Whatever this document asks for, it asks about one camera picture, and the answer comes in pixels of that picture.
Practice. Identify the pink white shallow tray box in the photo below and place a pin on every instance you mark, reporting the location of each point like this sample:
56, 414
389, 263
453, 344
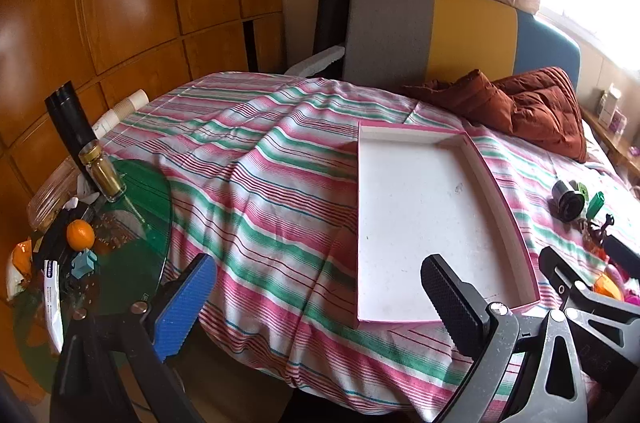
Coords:
415, 223

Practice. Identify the black cylinder gadget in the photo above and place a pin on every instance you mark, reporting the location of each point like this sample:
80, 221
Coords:
566, 207

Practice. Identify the pink green striped bed sheet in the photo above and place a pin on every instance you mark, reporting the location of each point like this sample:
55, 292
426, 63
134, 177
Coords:
280, 183

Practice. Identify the black cylindrical bottle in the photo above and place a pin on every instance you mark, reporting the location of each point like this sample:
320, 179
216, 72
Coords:
67, 118

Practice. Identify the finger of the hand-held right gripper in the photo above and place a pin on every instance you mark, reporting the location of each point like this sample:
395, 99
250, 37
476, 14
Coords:
622, 255
552, 265

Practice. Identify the white green round gadget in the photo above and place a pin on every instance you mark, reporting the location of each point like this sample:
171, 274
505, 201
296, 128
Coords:
581, 191

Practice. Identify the orange tangerine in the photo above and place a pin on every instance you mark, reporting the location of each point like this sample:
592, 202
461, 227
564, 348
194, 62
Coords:
80, 234

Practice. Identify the black rolled mat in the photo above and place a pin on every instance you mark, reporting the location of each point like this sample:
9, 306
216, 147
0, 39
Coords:
332, 3

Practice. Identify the wooden bedside table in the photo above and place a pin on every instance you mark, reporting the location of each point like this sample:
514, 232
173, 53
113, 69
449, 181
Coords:
615, 143

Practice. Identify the pink plastic toy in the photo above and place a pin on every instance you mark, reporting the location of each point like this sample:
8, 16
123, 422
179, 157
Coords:
627, 278

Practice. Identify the round green glass table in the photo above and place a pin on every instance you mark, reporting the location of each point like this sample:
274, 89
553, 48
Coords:
135, 223

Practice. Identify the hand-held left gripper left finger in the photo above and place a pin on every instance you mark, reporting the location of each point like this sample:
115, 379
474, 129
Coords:
185, 298

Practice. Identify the white carton box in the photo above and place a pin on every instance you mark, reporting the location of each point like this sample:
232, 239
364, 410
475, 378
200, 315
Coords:
607, 103

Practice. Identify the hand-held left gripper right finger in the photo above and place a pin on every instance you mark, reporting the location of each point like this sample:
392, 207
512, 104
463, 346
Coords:
450, 298

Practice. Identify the glass jar with gold lid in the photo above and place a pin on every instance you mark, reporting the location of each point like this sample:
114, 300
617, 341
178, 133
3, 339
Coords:
105, 175

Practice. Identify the stack of paper cups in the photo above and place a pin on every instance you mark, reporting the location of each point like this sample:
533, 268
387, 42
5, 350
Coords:
125, 105

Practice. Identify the purple box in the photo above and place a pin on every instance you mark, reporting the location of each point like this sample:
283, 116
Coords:
618, 121

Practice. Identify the brown quilted comforter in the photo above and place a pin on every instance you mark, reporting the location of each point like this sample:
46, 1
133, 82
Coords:
540, 108

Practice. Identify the white squeeze tube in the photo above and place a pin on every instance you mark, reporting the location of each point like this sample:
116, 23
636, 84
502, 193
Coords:
51, 298

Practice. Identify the grey yellow blue headboard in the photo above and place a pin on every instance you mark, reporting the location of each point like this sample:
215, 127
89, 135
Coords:
390, 33

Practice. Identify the small blue plastic object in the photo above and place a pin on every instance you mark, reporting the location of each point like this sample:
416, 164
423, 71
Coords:
84, 264

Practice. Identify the white foam piece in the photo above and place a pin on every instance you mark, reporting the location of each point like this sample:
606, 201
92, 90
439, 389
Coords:
315, 60

